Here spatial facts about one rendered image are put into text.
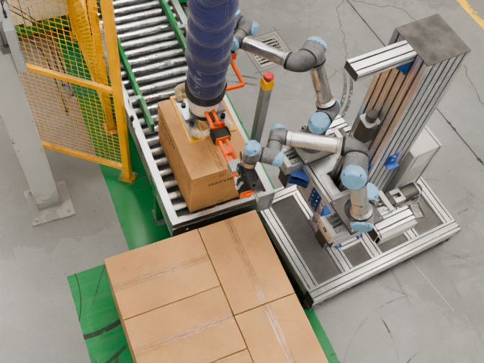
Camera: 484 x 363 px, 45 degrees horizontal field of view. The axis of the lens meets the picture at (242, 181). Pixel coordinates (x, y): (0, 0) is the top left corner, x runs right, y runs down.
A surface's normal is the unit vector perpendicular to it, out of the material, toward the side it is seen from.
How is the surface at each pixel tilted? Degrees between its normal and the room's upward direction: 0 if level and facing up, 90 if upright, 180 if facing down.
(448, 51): 0
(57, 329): 0
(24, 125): 91
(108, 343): 0
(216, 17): 80
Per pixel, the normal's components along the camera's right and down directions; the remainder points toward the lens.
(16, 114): 0.39, 0.80
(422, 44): 0.10, -0.51
